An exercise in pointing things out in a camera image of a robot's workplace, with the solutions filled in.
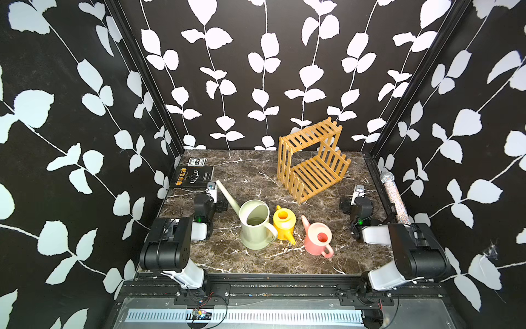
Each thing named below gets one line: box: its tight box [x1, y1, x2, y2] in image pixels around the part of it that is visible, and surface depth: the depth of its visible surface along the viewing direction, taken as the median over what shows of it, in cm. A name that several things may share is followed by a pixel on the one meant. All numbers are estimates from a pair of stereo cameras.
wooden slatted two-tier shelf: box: [276, 117, 352, 205], surface depth 106 cm
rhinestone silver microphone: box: [380, 170, 411, 225], surface depth 78 cm
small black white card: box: [187, 157, 208, 167], surface depth 117 cm
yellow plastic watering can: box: [272, 204, 297, 245], surface depth 83 cm
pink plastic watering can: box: [300, 215, 335, 259], surface depth 80 cm
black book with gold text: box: [169, 166, 214, 189], surface depth 109 cm
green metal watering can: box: [215, 179, 279, 251], surface depth 78 cm
